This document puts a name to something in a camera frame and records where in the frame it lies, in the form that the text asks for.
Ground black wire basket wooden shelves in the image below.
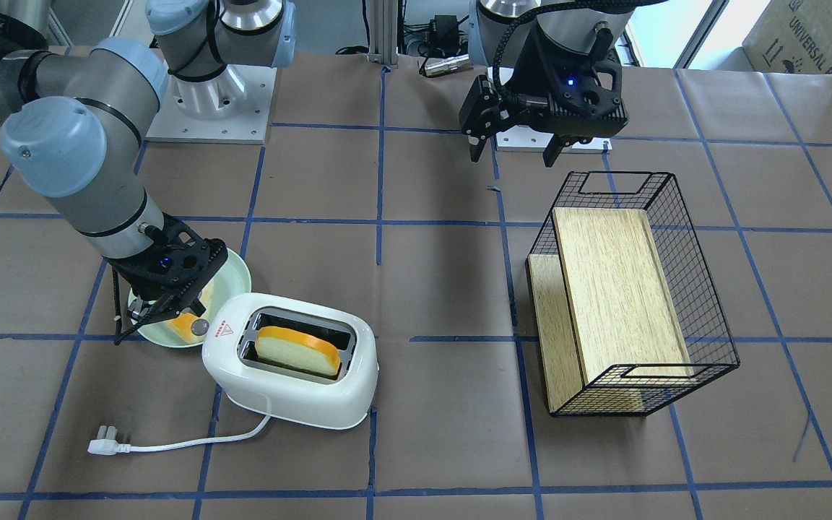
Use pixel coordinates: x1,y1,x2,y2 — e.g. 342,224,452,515
527,171,740,417

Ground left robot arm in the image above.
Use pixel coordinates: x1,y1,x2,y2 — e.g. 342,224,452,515
459,1,643,167

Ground white toaster power cord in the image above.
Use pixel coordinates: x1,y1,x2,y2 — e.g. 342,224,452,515
87,413,272,456

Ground bread slice on plate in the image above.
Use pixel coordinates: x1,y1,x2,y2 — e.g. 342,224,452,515
165,280,215,345

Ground light green plate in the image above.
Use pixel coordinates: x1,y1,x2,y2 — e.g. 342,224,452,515
159,249,251,348

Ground cardboard box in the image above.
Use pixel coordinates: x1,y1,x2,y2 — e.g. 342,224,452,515
742,1,832,74

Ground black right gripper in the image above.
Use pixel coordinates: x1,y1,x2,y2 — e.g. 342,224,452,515
107,216,228,345

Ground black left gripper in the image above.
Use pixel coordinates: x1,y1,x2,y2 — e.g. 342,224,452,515
459,32,628,168

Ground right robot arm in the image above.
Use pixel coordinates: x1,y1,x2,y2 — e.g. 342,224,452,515
0,1,228,345

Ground aluminium frame post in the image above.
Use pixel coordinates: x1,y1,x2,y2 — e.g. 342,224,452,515
365,0,402,69

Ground cream white toaster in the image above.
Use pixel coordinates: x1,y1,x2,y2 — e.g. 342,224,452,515
202,293,379,429

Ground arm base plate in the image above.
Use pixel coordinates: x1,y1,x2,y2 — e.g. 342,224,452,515
146,65,277,145
495,129,613,154

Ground bread slice in toaster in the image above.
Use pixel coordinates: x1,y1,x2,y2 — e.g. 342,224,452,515
254,326,341,378

